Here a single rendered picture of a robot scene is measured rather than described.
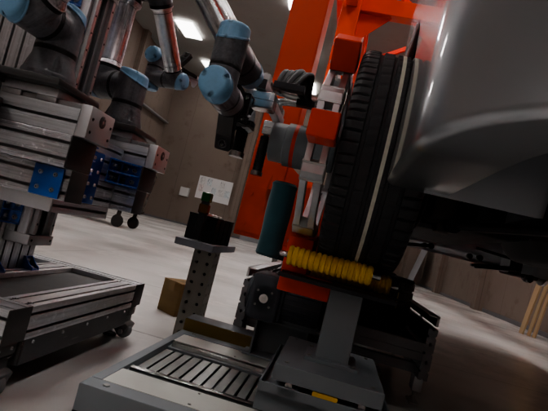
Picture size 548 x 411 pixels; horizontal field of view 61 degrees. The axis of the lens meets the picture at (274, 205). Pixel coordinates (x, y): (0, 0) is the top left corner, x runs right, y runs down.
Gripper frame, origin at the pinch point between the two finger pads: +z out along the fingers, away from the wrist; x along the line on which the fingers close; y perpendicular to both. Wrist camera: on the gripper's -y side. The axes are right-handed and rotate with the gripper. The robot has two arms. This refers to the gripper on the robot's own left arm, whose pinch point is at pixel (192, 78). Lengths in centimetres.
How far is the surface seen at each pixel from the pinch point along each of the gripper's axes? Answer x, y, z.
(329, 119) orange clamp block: 112, 23, -94
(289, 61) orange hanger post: 58, -15, -19
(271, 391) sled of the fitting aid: 119, 94, -78
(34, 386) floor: 63, 116, -99
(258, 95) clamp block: 85, 19, -83
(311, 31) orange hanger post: 62, -31, -18
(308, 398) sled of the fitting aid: 128, 91, -76
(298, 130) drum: 94, 22, -67
